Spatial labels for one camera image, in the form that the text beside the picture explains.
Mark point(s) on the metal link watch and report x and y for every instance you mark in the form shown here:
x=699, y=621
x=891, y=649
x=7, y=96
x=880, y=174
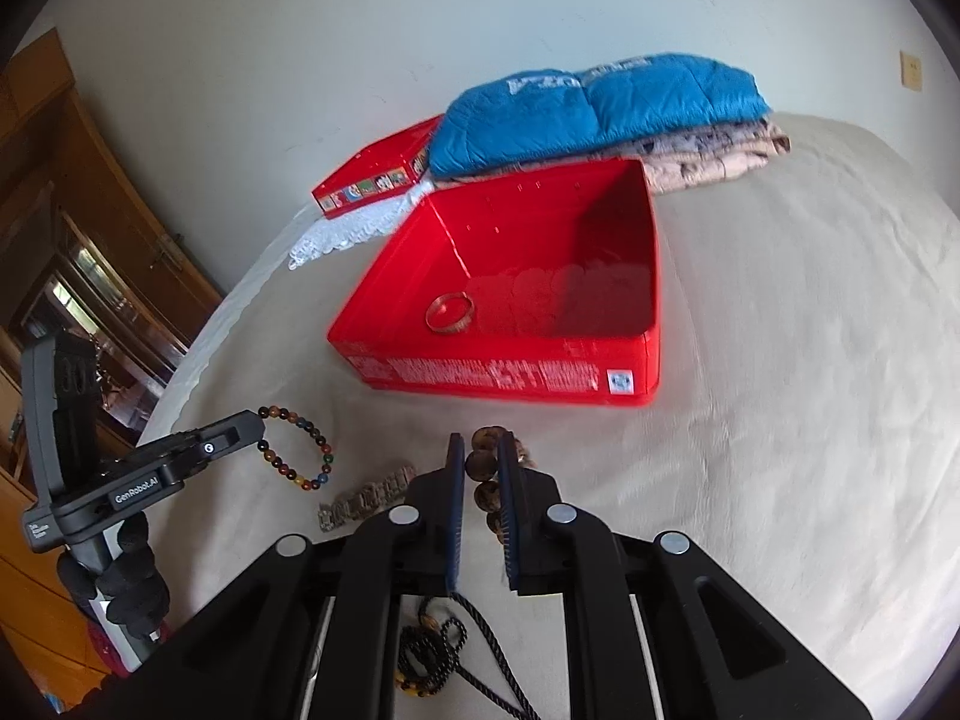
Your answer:
x=360, y=502

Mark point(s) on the beige printed folded garment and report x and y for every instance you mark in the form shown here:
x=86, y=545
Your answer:
x=712, y=154

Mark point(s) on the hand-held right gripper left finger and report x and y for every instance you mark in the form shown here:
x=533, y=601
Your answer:
x=454, y=514

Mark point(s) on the blue quilted jacket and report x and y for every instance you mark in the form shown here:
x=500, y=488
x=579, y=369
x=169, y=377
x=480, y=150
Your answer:
x=600, y=112

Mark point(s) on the wooden cabinet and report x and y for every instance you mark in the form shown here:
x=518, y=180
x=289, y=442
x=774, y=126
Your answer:
x=82, y=202

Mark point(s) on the white lace cloth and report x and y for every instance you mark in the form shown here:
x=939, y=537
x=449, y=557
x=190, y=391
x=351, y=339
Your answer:
x=352, y=225

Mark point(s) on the red tin lid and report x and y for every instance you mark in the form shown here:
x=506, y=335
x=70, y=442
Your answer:
x=367, y=169

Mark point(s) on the beige wall socket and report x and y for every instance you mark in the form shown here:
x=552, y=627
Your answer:
x=911, y=70

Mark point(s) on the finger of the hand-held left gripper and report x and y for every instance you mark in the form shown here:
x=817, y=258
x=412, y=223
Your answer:
x=225, y=439

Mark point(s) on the person's left hand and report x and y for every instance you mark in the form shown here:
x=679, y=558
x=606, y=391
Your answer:
x=135, y=577

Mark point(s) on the red tin box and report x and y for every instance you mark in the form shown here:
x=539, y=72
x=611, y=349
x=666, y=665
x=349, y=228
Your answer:
x=525, y=300

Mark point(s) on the metal bangle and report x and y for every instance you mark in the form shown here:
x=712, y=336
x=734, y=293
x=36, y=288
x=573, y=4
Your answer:
x=431, y=315

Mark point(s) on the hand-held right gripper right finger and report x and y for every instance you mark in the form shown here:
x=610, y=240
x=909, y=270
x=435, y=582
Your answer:
x=510, y=514

